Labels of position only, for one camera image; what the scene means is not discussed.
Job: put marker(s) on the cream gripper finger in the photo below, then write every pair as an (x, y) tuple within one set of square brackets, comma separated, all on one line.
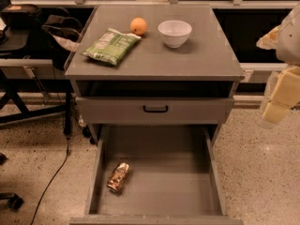
[(281, 94), (269, 41)]

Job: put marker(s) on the crushed orange metallic can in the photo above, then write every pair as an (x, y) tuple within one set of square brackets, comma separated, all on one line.
[(118, 177)]

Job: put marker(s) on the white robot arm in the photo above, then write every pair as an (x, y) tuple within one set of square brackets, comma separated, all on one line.
[(288, 48)]

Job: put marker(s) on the grey drawer cabinet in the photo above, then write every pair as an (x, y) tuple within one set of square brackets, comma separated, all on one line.
[(203, 67)]

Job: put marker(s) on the open grey middle drawer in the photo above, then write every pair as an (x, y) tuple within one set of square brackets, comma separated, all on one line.
[(173, 179)]

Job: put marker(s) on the closed grey top drawer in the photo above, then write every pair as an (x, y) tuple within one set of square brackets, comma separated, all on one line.
[(129, 110)]

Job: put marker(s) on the white ceramic bowl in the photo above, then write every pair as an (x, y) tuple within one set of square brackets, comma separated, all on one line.
[(174, 33)]

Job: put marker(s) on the orange fruit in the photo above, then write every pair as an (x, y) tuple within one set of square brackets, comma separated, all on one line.
[(138, 26)]

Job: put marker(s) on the green chip bag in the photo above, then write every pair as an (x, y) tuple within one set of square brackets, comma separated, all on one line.
[(111, 47)]

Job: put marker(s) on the black case on table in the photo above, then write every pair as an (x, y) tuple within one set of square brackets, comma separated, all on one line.
[(20, 16)]

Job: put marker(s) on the black chair caster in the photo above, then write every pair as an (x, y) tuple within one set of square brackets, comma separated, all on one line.
[(14, 201)]

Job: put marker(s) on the black drawer handle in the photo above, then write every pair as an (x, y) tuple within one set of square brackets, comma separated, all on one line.
[(155, 109)]

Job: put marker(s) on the dark bag with strap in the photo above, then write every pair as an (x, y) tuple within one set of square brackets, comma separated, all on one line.
[(63, 34)]

